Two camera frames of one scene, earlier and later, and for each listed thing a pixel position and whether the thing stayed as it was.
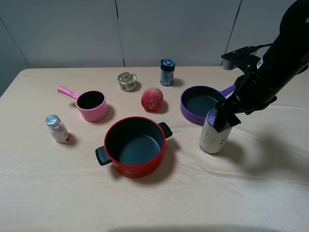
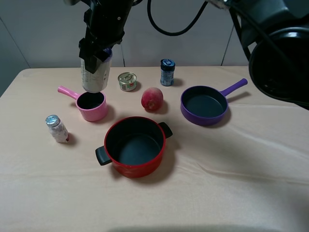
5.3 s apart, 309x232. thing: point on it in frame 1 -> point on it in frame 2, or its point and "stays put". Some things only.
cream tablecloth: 136,149 stays put
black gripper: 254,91 -> 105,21
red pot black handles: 134,146 stays put
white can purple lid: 211,140 -> 99,81
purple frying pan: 197,100 stays put
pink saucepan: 92,105 stays put
